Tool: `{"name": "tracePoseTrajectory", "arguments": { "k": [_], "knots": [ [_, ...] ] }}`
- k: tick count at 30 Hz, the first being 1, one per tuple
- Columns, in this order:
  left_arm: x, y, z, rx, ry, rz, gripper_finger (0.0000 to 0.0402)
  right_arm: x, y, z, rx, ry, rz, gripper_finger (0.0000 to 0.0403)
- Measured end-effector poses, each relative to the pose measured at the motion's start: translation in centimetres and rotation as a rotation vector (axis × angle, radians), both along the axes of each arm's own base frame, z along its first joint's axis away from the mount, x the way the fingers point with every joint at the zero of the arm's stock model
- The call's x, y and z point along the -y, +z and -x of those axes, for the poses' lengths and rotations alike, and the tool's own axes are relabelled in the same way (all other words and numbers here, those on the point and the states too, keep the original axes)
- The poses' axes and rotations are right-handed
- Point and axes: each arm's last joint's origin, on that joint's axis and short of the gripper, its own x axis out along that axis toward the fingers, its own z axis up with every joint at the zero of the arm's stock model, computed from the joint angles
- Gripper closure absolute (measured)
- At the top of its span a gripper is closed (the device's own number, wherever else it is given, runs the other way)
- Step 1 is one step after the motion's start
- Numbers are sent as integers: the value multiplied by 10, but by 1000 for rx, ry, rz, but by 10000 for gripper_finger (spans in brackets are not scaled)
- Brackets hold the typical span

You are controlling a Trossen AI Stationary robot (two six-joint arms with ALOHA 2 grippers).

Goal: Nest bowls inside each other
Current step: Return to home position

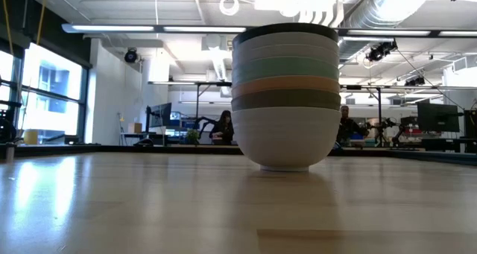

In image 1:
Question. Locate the dark olive bowl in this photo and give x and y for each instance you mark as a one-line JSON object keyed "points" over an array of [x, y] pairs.
{"points": [[286, 99]]}

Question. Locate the orange bowl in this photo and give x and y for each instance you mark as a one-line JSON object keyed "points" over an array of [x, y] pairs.
{"points": [[286, 83]]}

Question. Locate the pale green bowl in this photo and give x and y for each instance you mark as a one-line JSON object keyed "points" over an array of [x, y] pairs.
{"points": [[286, 68]]}

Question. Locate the black bowl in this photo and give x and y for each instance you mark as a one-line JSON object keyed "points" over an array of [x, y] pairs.
{"points": [[286, 27]]}

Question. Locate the person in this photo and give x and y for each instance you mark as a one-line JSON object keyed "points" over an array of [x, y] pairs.
{"points": [[223, 129], [348, 129]]}

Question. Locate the small green plant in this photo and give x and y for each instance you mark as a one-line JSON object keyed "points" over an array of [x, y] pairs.
{"points": [[192, 136]]}

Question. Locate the small black computer monitor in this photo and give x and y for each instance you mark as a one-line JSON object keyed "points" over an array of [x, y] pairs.
{"points": [[160, 114]]}

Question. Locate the cardboard box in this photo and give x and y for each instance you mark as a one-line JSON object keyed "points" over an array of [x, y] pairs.
{"points": [[135, 127]]}

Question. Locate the white ceiling pipe bundle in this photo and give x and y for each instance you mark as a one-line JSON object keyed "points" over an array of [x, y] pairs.
{"points": [[316, 15]]}

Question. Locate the overhead LED light bar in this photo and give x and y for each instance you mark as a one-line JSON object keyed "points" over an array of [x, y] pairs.
{"points": [[112, 28]]}

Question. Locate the large window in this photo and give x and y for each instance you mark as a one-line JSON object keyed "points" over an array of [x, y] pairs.
{"points": [[48, 97]]}

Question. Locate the large black computer monitor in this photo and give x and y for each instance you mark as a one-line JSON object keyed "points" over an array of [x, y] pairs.
{"points": [[438, 117]]}

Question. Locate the yellow bin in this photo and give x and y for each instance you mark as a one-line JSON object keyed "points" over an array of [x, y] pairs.
{"points": [[30, 136]]}

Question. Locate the black round device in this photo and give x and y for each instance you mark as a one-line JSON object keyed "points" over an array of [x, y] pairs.
{"points": [[7, 129]]}

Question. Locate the black background metal frame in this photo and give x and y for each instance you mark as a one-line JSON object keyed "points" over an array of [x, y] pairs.
{"points": [[186, 83]]}

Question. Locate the black ceiling camera cluster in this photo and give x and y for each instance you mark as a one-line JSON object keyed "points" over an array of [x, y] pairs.
{"points": [[380, 52]]}

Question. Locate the small black ceiling camera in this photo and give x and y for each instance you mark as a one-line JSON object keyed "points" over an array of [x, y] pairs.
{"points": [[415, 81]]}

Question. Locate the short black table frame rail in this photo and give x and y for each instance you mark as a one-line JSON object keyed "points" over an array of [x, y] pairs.
{"points": [[439, 157]]}

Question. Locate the small grey post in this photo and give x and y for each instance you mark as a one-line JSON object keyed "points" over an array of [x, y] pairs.
{"points": [[10, 153]]}

